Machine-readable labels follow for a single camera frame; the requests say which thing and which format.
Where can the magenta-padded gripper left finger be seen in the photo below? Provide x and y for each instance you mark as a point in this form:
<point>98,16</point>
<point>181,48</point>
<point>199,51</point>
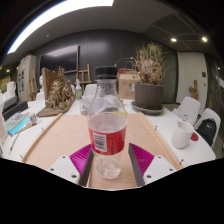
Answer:
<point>80,158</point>

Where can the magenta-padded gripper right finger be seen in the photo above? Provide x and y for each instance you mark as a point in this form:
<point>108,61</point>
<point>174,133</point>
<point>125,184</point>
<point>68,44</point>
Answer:
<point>143,160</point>

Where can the clear red-labelled water bottle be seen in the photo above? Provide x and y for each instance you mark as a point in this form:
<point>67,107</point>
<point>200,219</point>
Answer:
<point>106,133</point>

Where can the light wooden slatted board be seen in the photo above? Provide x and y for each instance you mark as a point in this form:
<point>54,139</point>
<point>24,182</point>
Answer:
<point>63,136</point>

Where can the white ceramic cup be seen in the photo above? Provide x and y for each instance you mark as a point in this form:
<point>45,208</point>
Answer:
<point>181,136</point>

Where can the dry plant in grey pot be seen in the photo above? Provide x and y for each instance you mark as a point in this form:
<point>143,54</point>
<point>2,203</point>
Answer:
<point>149,96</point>

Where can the small spray bottle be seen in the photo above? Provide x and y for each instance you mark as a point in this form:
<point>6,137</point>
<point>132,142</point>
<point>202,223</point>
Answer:
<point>78,93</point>

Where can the white plastic chair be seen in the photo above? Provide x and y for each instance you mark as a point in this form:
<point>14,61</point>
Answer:
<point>212,113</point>
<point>190,106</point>
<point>90,90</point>

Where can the black backpack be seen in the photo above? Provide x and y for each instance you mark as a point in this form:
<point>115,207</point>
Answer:
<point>206,130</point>

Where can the teal book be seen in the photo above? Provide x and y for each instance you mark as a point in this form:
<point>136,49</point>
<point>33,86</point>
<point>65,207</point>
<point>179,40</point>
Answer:
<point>18,122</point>

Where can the brown cardboard box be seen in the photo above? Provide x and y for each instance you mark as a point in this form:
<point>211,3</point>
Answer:
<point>126,86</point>

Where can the wooden easel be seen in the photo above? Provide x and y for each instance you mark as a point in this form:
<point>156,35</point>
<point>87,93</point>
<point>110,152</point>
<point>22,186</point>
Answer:
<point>84,81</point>

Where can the black desktop device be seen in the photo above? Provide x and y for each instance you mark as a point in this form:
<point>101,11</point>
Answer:
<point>15,108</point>

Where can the white cabinet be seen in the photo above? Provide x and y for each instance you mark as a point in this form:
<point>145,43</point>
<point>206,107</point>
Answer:
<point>26,76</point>

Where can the round ceiling spotlight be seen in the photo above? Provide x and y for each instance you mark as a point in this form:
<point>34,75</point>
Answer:
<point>204,39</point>
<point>173,39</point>

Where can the wooden wall figure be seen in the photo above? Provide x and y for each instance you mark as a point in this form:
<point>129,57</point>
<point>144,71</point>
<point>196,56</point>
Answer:
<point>194,90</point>

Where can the black wall screen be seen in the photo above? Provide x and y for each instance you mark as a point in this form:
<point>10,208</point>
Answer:
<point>60,59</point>

